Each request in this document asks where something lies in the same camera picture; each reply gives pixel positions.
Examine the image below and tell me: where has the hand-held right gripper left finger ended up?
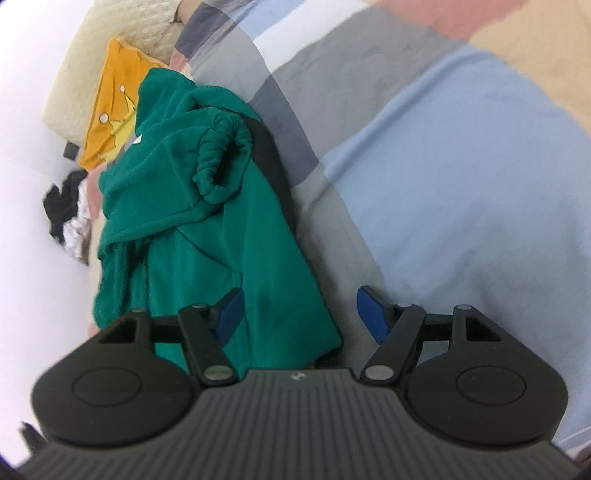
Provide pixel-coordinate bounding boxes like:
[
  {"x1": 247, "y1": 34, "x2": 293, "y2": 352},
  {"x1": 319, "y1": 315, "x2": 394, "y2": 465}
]
[{"x1": 97, "y1": 288, "x2": 245, "y2": 387}]

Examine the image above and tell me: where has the cream quilted headboard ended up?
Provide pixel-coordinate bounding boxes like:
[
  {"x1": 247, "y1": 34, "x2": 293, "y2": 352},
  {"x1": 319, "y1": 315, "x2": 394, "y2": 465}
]
[{"x1": 42, "y1": 0, "x2": 183, "y2": 144}]

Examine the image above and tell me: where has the black clothes pile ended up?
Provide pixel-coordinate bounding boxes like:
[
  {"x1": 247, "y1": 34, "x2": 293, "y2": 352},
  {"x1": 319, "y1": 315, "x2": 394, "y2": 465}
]
[{"x1": 42, "y1": 170, "x2": 88, "y2": 236}]

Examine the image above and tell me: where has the white clothes pile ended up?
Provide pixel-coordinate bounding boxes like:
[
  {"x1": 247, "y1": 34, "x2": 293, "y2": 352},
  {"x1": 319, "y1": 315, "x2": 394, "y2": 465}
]
[{"x1": 59, "y1": 180, "x2": 93, "y2": 259}]

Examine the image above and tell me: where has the patchwork quilt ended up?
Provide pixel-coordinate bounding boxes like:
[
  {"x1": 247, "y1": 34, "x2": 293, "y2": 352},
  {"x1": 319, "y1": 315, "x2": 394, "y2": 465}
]
[{"x1": 88, "y1": 0, "x2": 591, "y2": 467}]

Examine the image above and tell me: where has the yellow crown pillow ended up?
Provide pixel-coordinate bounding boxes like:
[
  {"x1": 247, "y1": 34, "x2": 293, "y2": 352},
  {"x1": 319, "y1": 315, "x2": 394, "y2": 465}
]
[{"x1": 78, "y1": 38, "x2": 153, "y2": 171}]

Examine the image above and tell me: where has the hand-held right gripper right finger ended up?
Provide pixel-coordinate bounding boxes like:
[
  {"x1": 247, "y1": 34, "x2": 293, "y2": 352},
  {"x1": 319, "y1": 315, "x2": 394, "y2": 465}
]
[{"x1": 357, "y1": 286, "x2": 506, "y2": 387}]

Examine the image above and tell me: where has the green hoodie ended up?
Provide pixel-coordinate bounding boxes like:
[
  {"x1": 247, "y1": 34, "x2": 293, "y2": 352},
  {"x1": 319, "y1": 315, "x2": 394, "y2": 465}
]
[{"x1": 92, "y1": 68, "x2": 343, "y2": 377}]

